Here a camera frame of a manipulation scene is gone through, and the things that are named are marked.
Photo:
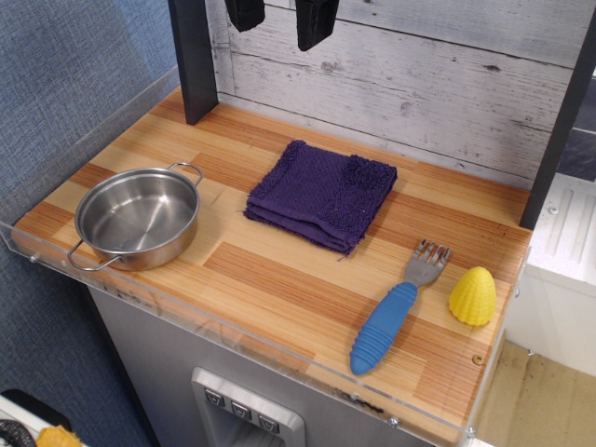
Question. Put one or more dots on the blue handled metal fork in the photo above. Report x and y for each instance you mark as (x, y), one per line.
(382, 326)

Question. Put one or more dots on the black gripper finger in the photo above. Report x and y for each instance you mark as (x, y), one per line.
(245, 14)
(315, 21)

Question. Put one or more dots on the clear acrylic guard rail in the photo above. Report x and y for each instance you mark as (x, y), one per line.
(253, 323)

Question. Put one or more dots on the dark right upright post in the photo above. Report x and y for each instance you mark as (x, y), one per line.
(572, 101)

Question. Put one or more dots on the yellow plastic corn piece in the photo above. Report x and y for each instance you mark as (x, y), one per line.
(473, 298)

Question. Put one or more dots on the stainless steel pot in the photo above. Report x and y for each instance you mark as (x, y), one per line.
(138, 219)

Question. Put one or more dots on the dark left upright post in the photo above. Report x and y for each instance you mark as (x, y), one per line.
(191, 36)

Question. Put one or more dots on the purple folded cloth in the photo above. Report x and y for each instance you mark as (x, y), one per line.
(327, 198)

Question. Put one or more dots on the dark upright post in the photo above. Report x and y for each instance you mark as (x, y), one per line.
(572, 101)
(191, 36)

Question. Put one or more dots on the white ribbed appliance top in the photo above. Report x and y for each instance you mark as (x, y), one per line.
(563, 241)

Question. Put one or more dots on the silver dispenser button panel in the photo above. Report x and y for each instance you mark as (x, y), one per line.
(232, 415)

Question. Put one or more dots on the yellow object bottom left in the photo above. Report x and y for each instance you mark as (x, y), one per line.
(57, 437)

